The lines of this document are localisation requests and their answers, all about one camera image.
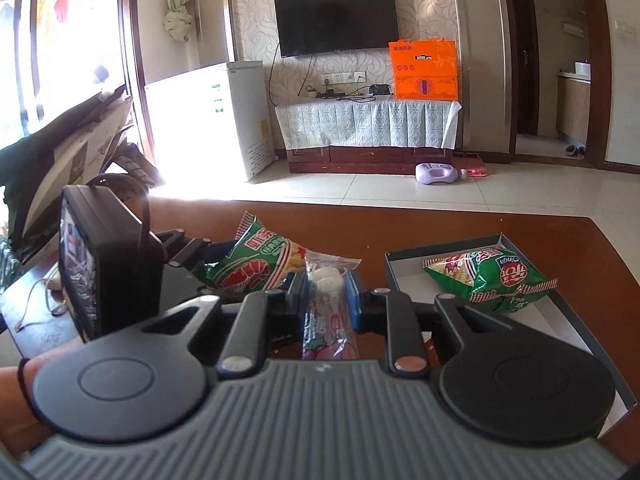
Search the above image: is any pink candy packet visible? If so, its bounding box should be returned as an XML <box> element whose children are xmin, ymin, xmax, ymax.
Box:
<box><xmin>300</xmin><ymin>250</ymin><xmax>362</xmax><ymax>361</ymax></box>

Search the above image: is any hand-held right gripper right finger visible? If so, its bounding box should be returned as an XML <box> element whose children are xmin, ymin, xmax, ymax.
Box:
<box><xmin>345</xmin><ymin>272</ymin><xmax>501</xmax><ymax>376</ymax></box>

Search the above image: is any person's left forearm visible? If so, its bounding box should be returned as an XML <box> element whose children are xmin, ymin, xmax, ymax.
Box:
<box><xmin>0</xmin><ymin>332</ymin><xmax>88</xmax><ymax>461</ymax></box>

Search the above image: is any green prawn cracker bag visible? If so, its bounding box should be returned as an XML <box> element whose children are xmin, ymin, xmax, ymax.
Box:
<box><xmin>192</xmin><ymin>210</ymin><xmax>308</xmax><ymax>306</ymax></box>

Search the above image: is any white chest freezer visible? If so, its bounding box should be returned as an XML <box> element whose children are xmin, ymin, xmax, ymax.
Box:
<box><xmin>145</xmin><ymin>60</ymin><xmax>276</xmax><ymax>196</ymax></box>

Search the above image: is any orange cardboard box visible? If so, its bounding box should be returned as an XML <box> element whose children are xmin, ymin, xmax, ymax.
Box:
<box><xmin>389</xmin><ymin>38</ymin><xmax>460</xmax><ymax>101</ymax></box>

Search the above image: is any knotted cream curtain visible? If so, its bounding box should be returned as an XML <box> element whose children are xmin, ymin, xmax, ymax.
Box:
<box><xmin>160</xmin><ymin>0</ymin><xmax>197</xmax><ymax>43</ymax></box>

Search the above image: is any white cable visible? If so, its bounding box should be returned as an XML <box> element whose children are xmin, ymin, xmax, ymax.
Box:
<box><xmin>15</xmin><ymin>279</ymin><xmax>67</xmax><ymax>333</ymax></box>

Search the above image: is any black wall television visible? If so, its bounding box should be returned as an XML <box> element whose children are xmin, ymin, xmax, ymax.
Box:
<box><xmin>274</xmin><ymin>0</ymin><xmax>399</xmax><ymax>59</ymax></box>

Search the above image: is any dark wooden television cabinet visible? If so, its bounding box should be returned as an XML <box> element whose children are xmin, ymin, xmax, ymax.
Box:
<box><xmin>287</xmin><ymin>145</ymin><xmax>485</xmax><ymax>175</ymax></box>

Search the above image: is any black hair tie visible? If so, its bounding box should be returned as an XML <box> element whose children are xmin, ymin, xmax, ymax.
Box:
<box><xmin>17</xmin><ymin>357</ymin><xmax>47</xmax><ymax>423</ymax></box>

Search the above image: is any cabinet with white cloth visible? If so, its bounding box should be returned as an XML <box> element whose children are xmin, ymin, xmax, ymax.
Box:
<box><xmin>275</xmin><ymin>99</ymin><xmax>462</xmax><ymax>151</ymax></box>

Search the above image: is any grey cardboard box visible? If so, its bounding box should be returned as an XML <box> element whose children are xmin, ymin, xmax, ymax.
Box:
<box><xmin>385</xmin><ymin>232</ymin><xmax>638</xmax><ymax>411</ymax></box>

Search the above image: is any black television cable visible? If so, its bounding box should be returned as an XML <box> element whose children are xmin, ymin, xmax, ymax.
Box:
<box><xmin>267</xmin><ymin>55</ymin><xmax>316</xmax><ymax>107</ymax></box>

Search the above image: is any green chip bag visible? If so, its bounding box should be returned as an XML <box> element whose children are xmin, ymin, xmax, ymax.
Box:
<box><xmin>424</xmin><ymin>249</ymin><xmax>560</xmax><ymax>311</ymax></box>

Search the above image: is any dark wooden door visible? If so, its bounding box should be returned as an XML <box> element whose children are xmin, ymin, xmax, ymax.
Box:
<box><xmin>501</xmin><ymin>0</ymin><xmax>541</xmax><ymax>137</ymax></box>

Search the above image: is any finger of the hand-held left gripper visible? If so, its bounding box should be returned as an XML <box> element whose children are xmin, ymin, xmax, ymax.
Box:
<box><xmin>152</xmin><ymin>229</ymin><xmax>236</xmax><ymax>268</ymax></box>
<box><xmin>196</xmin><ymin>284</ymin><xmax>251</xmax><ymax>307</ymax></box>

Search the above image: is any wooden door frame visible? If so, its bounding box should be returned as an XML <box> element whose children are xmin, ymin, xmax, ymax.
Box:
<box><xmin>580</xmin><ymin>0</ymin><xmax>615</xmax><ymax>168</ymax></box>

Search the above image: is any purple detergent bottle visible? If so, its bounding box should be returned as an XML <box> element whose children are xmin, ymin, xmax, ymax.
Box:
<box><xmin>415</xmin><ymin>162</ymin><xmax>468</xmax><ymax>184</ymax></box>

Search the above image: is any white scooter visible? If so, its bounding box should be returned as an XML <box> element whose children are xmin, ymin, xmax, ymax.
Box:
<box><xmin>0</xmin><ymin>85</ymin><xmax>163</xmax><ymax>271</ymax></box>

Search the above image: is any wooden kitchen cabinet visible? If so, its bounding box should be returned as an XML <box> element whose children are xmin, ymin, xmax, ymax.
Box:
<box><xmin>556</xmin><ymin>72</ymin><xmax>591</xmax><ymax>146</ymax></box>

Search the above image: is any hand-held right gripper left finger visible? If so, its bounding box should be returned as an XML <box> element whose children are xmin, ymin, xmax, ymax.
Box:
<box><xmin>141</xmin><ymin>275</ymin><xmax>308</xmax><ymax>381</ymax></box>

